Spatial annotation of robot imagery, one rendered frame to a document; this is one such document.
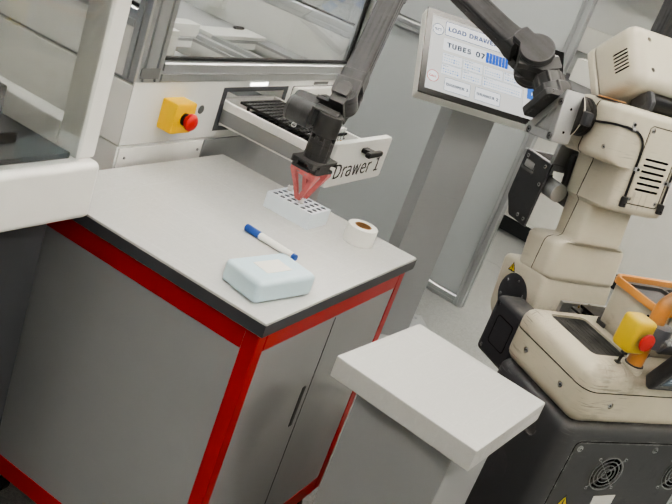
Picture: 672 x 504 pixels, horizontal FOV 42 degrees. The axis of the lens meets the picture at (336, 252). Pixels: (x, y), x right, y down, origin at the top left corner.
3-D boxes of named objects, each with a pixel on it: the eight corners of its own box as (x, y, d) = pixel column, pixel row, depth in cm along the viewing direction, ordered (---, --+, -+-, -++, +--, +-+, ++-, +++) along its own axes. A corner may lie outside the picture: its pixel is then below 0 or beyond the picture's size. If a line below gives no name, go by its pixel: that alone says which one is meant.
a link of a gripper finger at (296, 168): (279, 193, 195) (293, 155, 191) (296, 190, 201) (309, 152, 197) (304, 207, 192) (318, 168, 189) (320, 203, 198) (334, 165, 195)
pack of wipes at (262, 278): (277, 270, 169) (284, 250, 167) (310, 295, 164) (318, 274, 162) (218, 278, 158) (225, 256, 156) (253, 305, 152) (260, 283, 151)
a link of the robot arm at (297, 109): (355, 83, 189) (356, 106, 197) (309, 62, 192) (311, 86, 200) (327, 125, 185) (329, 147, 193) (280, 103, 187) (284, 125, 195)
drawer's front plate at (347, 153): (378, 176, 230) (393, 137, 226) (322, 188, 205) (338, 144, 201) (372, 173, 230) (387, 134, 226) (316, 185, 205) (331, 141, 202)
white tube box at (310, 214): (325, 224, 201) (331, 209, 199) (306, 230, 194) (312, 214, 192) (282, 201, 205) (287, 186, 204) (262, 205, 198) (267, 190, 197)
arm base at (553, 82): (548, 92, 183) (591, 103, 189) (541, 60, 187) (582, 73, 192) (521, 115, 190) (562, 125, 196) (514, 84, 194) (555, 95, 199)
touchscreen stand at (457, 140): (453, 391, 315) (573, 127, 279) (336, 367, 303) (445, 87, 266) (418, 321, 360) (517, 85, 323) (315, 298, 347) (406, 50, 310)
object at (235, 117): (371, 168, 228) (379, 146, 226) (322, 178, 206) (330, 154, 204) (251, 108, 243) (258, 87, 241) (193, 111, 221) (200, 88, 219)
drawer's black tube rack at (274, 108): (339, 156, 228) (347, 132, 225) (304, 161, 213) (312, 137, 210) (272, 121, 236) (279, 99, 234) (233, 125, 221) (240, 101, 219)
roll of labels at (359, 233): (344, 243, 194) (350, 227, 192) (341, 231, 200) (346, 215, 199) (374, 251, 195) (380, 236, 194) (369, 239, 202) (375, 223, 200)
